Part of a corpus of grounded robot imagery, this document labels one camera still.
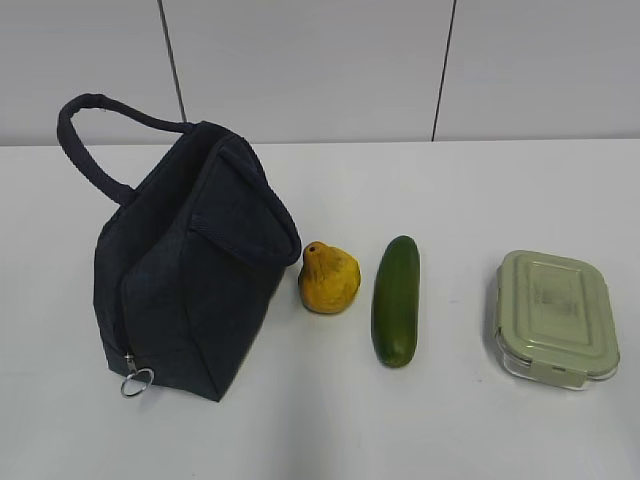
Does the dark blue lunch bag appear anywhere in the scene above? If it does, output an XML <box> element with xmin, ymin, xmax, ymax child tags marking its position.
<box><xmin>56</xmin><ymin>93</ymin><xmax>302</xmax><ymax>401</ymax></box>

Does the green cucumber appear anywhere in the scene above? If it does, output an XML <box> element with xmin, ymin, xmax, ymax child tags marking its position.
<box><xmin>371</xmin><ymin>235</ymin><xmax>421</xmax><ymax>369</ymax></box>

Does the green lidded food container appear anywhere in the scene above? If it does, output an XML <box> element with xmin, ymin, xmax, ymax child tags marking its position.
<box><xmin>493</xmin><ymin>250</ymin><xmax>620</xmax><ymax>390</ymax></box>

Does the yellow pear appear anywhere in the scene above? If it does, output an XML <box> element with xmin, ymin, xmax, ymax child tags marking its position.
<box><xmin>298</xmin><ymin>241</ymin><xmax>361</xmax><ymax>315</ymax></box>

